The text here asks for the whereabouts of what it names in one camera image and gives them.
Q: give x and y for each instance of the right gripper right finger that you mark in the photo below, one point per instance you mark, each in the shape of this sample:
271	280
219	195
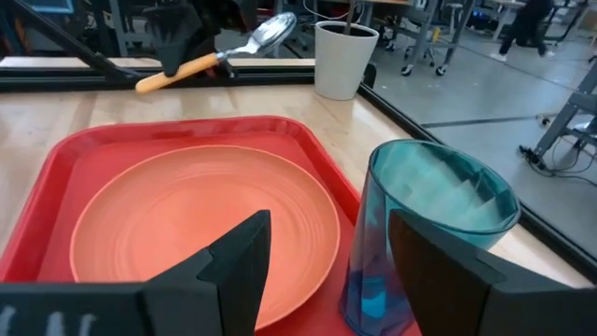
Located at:
466	298

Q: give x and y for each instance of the red plastic tray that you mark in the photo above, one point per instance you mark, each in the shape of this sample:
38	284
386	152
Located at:
60	172

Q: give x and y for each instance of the grey metal stand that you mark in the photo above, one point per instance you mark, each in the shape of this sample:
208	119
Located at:
559	121

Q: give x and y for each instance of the orange round plate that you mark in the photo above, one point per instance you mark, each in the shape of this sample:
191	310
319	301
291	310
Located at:
186	205

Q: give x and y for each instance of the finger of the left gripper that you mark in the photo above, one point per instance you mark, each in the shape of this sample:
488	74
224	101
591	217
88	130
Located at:
175	37
219	37

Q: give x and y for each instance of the black diagonal frame strut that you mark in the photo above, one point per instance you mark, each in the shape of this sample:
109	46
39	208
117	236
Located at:
70	42

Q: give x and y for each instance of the person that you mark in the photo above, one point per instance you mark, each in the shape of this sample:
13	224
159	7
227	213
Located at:
522	28

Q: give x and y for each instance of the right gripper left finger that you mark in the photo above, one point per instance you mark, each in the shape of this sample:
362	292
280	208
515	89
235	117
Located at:
186	303

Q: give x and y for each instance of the teal faceted plastic cup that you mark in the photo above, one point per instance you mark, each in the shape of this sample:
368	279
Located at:
443	186

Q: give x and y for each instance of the grey wheeled cart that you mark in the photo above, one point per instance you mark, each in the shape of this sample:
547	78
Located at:
422	32

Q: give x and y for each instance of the white plant pot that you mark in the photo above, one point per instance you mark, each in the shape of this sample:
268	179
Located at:
342	65

